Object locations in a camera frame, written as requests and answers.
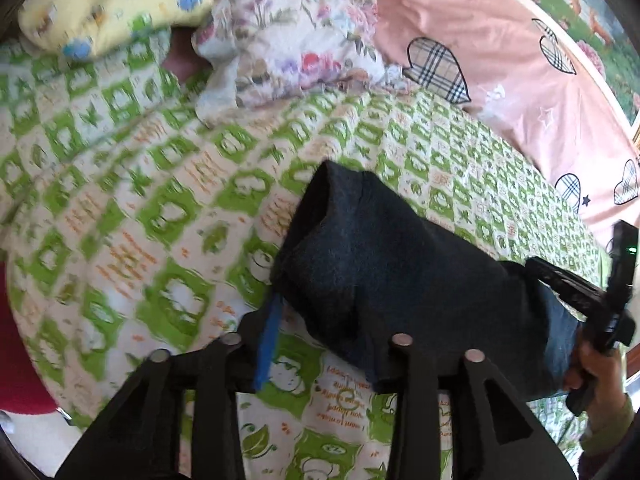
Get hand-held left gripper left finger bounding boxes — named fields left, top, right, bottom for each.
left=54, top=291, right=285, bottom=480

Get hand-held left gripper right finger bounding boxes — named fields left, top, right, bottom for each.
left=388, top=333, right=577, bottom=480

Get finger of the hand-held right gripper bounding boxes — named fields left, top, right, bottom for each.
left=525, top=256, right=603, bottom=318

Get dark blue pants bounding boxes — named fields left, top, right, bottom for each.
left=270, top=160, right=583, bottom=403

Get person's right forearm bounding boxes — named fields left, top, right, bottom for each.
left=577, top=392, right=638, bottom=461

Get person's right hand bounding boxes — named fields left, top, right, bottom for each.
left=562, top=342, right=628, bottom=423

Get green patterned bed sheet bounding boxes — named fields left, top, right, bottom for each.
left=0, top=25, right=603, bottom=480

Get pink blanket with plaid hearts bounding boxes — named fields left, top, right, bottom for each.
left=357, top=0, right=640, bottom=251

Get red cloth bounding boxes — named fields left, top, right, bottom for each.
left=0, top=255, right=63, bottom=417

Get floral white pillow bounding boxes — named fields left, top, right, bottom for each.
left=192, top=0, right=418, bottom=128

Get yellow printed pillow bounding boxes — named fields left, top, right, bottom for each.
left=17, top=0, right=216, bottom=63

